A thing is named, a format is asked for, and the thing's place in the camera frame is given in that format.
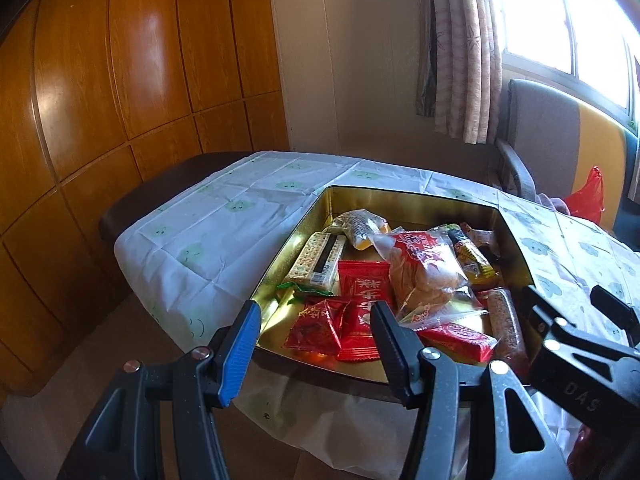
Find beige patterned curtain left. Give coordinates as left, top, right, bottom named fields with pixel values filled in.
left=416, top=0, right=502, bottom=145

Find white cloud pattern tablecloth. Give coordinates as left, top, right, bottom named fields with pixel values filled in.
left=115, top=152, right=639, bottom=479

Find grey yellow armchair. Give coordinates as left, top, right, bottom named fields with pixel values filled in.
left=496, top=79, right=639, bottom=250

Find red plastic bag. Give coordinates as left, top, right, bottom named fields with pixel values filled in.
left=564, top=166, right=605, bottom=224

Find clear bag nut pastry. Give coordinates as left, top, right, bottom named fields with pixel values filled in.
left=324, top=209, right=392, bottom=252

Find yellow green snack bar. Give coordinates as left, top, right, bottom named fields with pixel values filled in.
left=445, top=224, right=499, bottom=290

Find red gold lettered packet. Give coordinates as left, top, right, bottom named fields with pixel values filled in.
left=283, top=297, right=350, bottom=356

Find floral maroon white snack packet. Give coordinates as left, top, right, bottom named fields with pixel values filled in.
left=460, top=222, right=500, bottom=261

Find cracker pack green trim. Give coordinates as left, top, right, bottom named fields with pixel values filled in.
left=277, top=232, right=347, bottom=296

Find maroon gold gift box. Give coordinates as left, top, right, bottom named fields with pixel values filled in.
left=252, top=185, right=534, bottom=402

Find round bread clear bag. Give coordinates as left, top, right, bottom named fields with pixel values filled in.
left=372, top=229, right=486, bottom=330

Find white red Kiss snack bar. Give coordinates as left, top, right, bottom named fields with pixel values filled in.
left=416, top=323, right=498, bottom=363

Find shiny red snack packet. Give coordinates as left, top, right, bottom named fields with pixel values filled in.
left=337, top=260, right=395, bottom=363

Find wooden wardrobe panels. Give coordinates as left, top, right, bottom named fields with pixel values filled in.
left=1, top=0, right=288, bottom=396

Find brown roll red-end wrapper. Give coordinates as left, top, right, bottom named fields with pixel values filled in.
left=485, top=287, right=529, bottom=379

